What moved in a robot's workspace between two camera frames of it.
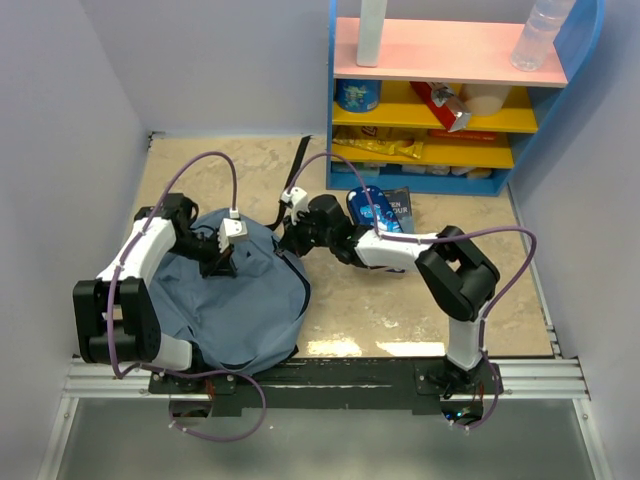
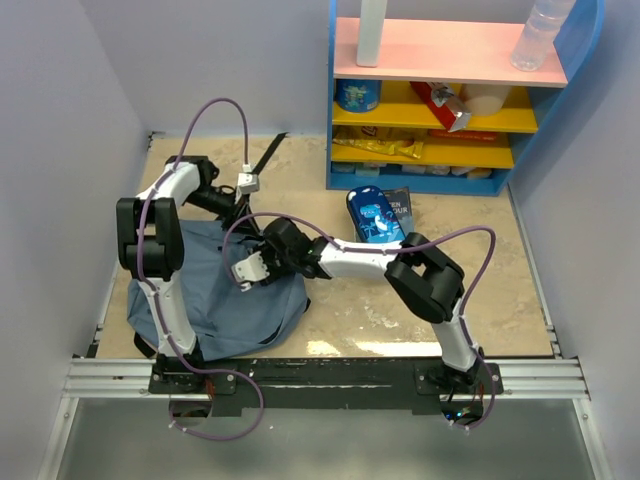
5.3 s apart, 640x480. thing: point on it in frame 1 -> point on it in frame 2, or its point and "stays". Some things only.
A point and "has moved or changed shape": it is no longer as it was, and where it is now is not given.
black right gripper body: [307, 235] -> [277, 263]
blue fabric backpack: [252, 317] has moved or changed shape
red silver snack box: [452, 112] stays
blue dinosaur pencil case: [361, 210] stays
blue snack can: [358, 95] stays
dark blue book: [399, 201] stays
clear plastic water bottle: [534, 42] stays
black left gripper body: [203, 249] -> [220, 203]
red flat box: [465, 136] stays
